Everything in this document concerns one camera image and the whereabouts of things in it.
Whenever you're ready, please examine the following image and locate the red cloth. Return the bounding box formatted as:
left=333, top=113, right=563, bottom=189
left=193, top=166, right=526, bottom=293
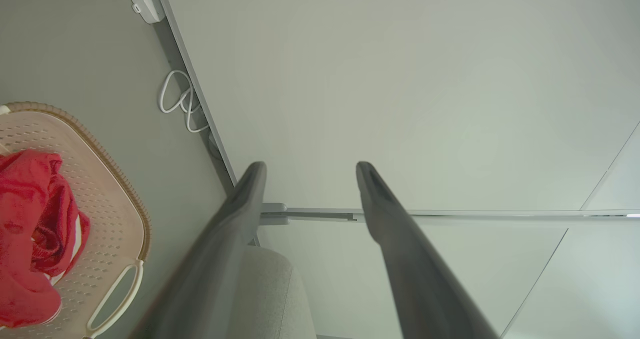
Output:
left=0, top=149, right=91, bottom=329

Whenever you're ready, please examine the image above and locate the grey fabric chair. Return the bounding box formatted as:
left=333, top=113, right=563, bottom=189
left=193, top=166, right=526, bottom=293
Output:
left=227, top=245, right=317, bottom=339

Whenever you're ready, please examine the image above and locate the white floor cable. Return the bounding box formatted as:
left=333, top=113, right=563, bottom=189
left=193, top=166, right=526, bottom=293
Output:
left=158, top=69, right=211, bottom=134

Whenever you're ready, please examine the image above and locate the beige perforated laundry basket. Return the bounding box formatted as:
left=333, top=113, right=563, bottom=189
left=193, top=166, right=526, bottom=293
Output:
left=0, top=101, right=152, bottom=339

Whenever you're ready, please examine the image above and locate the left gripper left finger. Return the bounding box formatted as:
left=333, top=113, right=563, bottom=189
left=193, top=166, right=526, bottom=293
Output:
left=129, top=161, right=268, bottom=339

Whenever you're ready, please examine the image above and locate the grey partition base trim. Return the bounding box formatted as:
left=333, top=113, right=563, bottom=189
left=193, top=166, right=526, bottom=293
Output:
left=151, top=0, right=238, bottom=187

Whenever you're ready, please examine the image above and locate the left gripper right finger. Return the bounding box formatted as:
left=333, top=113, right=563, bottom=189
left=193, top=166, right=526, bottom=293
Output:
left=355, top=161, right=501, bottom=339

